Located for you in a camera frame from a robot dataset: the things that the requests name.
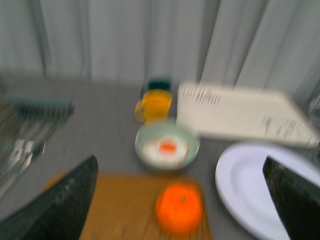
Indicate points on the dark green enamel mug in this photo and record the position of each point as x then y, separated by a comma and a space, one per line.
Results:
158, 83

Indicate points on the orange mandarin fruit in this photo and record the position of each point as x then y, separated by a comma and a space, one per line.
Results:
179, 209

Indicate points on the beige bear serving tray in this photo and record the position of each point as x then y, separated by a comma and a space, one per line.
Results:
238, 113

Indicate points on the fake fried egg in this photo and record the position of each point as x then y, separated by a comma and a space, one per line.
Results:
165, 151

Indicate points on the yellow enamel mug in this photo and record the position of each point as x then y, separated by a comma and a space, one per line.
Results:
155, 104

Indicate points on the wooden cutting board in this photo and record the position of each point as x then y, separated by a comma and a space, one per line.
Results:
123, 207

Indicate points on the white round plate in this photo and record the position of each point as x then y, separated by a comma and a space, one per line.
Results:
242, 187

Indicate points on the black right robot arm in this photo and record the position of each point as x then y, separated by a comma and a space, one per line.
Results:
296, 200

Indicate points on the light green bowl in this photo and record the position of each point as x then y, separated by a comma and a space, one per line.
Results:
167, 128

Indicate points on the metal dish drying rack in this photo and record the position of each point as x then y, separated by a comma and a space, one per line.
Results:
26, 126

